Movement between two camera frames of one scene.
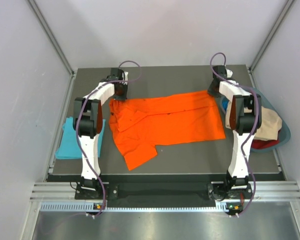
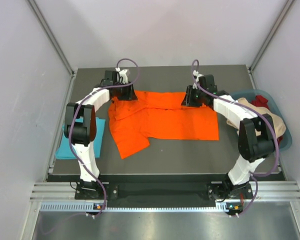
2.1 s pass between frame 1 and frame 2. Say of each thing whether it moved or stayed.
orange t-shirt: moved
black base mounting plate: stayed
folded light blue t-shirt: stayed
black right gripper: moved
